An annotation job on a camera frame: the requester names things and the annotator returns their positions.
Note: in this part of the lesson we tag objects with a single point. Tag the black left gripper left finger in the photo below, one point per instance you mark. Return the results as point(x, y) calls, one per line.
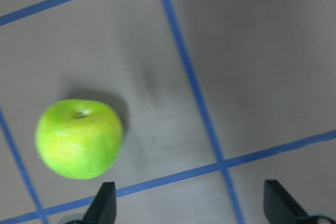
point(103, 209)

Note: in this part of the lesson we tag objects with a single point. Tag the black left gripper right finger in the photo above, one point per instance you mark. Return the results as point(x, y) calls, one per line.
point(279, 206)

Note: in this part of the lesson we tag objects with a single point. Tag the green apple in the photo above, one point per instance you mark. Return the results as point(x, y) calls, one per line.
point(79, 139)

